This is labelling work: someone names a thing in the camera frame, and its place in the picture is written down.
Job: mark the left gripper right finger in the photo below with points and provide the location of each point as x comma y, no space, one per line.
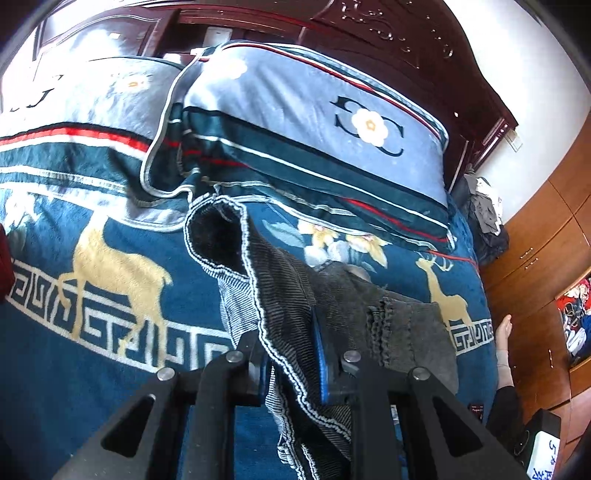
388,372

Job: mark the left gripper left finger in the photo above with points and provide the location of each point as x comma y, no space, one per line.
178,424

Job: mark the grey denim pants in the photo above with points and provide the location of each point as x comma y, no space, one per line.
272,292

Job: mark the bare foot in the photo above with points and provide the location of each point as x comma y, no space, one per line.
502,335

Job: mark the blue deer pattern blanket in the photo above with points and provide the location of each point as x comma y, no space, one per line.
97,306

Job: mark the black box white label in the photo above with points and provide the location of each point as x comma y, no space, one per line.
537,448

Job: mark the pile of dark clothes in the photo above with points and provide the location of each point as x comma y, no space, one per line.
483,209

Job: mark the colourful poster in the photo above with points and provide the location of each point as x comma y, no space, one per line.
575,310

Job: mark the brown wooden wardrobe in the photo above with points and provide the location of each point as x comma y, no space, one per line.
549,251

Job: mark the light blue flower pillow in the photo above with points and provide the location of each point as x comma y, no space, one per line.
286,123

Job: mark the dark carved wooden headboard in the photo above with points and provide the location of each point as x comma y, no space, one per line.
417,47

